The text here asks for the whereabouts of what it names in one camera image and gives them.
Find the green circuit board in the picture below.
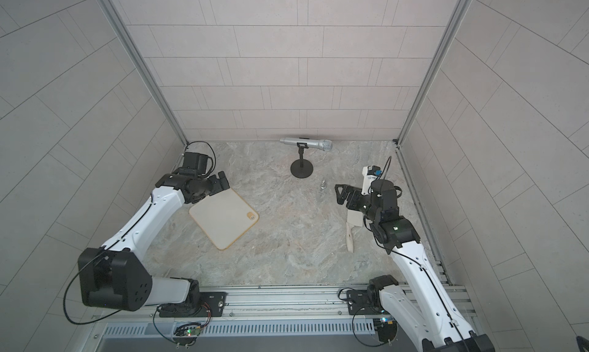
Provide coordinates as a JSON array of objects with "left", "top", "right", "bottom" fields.
[
  {"left": 373, "top": 318, "right": 398, "bottom": 344},
  {"left": 173, "top": 322, "right": 203, "bottom": 347}
]

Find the silver microphone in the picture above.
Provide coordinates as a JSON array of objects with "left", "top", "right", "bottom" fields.
[{"left": 280, "top": 137, "right": 333, "bottom": 151}]

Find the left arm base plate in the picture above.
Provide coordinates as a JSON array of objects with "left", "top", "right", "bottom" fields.
[{"left": 159, "top": 292, "right": 227, "bottom": 318}]

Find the left green circuit board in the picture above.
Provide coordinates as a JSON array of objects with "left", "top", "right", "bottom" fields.
[{"left": 173, "top": 322, "right": 203, "bottom": 347}]

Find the aluminium rail frame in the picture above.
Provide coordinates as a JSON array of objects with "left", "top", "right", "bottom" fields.
[{"left": 106, "top": 285, "right": 477, "bottom": 322}]

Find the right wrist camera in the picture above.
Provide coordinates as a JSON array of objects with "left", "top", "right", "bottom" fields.
[{"left": 361, "top": 166, "right": 383, "bottom": 195}]

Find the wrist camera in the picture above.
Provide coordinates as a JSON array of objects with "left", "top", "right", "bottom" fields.
[
  {"left": 361, "top": 166, "right": 383, "bottom": 195},
  {"left": 181, "top": 152, "right": 213, "bottom": 176}
]

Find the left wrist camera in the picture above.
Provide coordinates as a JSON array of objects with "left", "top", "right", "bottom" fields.
[{"left": 181, "top": 152, "right": 213, "bottom": 176}]

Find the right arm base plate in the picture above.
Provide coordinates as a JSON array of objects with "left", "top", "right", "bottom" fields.
[{"left": 338, "top": 288, "right": 386, "bottom": 316}]

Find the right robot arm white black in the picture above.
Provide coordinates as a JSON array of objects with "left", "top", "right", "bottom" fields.
[{"left": 335, "top": 180, "right": 495, "bottom": 351}]

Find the white cutting board tan rim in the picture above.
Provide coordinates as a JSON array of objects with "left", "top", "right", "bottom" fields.
[{"left": 189, "top": 189, "right": 259, "bottom": 251}]

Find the right green circuit board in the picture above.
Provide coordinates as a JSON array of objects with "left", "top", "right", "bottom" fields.
[{"left": 373, "top": 318, "right": 398, "bottom": 344}]

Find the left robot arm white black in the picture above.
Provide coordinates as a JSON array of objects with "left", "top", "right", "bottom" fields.
[{"left": 78, "top": 169, "right": 230, "bottom": 318}]

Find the black microphone stand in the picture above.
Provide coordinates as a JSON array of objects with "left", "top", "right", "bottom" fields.
[{"left": 290, "top": 143, "right": 314, "bottom": 179}]

